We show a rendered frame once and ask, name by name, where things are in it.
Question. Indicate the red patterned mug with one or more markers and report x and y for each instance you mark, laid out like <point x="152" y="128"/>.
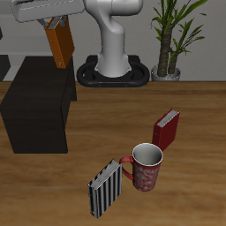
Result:
<point x="145" y="173"/>

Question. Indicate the dark wooden cabinet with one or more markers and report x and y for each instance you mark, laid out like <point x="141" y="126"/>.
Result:
<point x="35" y="103"/>

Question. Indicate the black white striped book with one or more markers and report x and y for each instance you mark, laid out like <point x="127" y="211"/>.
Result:
<point x="106" y="189"/>

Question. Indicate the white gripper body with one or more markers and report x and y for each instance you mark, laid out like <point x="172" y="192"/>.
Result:
<point x="47" y="10"/>

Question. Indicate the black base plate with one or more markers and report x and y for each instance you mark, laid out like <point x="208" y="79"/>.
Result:
<point x="85" y="77"/>

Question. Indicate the orange book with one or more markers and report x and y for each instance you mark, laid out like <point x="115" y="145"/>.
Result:
<point x="60" y="44"/>

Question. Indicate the red book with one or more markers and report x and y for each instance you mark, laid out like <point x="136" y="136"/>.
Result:
<point x="166" y="132"/>

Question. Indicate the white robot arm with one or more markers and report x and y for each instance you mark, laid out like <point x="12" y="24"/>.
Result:
<point x="113" y="44"/>

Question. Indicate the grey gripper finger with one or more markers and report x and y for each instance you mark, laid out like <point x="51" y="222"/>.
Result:
<point x="62" y="21"/>
<point x="43" y="23"/>

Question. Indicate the green pot plant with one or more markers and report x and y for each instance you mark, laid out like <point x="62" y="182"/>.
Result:
<point x="166" y="44"/>

